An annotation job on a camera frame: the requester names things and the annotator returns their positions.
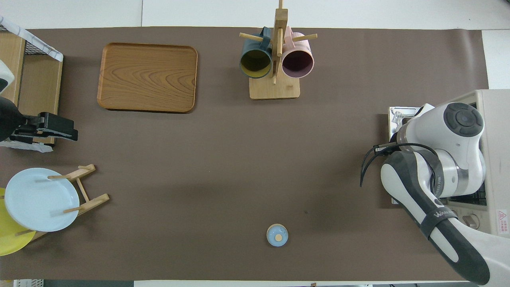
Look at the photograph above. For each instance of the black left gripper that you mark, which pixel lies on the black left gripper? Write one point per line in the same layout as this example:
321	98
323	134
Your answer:
8	119

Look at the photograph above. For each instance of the beige toaster oven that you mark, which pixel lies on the beige toaster oven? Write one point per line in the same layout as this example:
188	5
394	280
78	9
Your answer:
496	159

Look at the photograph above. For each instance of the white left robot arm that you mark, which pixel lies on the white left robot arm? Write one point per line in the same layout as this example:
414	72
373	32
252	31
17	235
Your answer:
6	69

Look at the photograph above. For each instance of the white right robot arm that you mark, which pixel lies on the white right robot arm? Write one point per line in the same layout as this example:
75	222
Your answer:
430	131

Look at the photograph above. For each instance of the oven knob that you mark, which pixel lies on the oven knob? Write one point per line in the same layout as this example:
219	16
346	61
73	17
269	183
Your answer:
473	221

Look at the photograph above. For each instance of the white crumpled paper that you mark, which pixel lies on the white crumpled paper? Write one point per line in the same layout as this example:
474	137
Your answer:
24	146

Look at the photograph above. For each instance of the light blue plate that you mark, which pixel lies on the light blue plate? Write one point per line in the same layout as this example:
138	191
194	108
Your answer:
40	203

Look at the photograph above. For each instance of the wooden plate rack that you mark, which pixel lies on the wooden plate rack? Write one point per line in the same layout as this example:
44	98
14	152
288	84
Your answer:
93	202

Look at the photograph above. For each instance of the white checked cloth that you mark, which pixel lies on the white checked cloth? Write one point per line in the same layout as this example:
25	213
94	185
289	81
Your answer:
44	46

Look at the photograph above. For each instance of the rectangular wooden tray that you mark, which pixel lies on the rectangular wooden tray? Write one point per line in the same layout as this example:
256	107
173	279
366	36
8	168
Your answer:
147	77

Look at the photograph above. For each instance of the yellow plate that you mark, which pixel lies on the yellow plate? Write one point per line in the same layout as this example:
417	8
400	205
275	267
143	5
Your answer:
10	239

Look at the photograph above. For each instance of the brown paper table mat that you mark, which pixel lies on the brown paper table mat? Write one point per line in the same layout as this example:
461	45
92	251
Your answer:
239	167

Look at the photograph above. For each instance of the dark blue mug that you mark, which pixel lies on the dark blue mug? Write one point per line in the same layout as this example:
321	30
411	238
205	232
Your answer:
255	63

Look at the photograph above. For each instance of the wooden mug tree stand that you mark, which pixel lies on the wooden mug tree stand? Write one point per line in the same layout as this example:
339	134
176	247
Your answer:
275	89

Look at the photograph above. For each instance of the blue jar with cork knob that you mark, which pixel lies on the blue jar with cork knob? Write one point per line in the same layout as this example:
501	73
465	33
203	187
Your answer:
277	236

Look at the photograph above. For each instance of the pink mug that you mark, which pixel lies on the pink mug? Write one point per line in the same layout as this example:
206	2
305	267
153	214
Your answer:
298	63

